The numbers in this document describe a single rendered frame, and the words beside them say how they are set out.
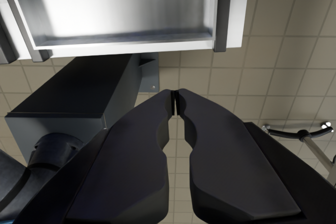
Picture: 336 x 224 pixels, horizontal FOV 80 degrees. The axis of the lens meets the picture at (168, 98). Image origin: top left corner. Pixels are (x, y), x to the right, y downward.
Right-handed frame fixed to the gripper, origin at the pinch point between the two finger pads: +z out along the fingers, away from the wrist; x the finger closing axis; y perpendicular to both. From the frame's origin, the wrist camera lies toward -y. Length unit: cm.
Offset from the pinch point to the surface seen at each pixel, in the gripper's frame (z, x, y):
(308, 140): 91, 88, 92
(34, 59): 19.5, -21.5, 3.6
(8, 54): 20.2, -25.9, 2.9
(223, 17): 19.4, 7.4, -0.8
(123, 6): 21.3, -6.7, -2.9
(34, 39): 18.3, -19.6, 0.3
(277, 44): 109, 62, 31
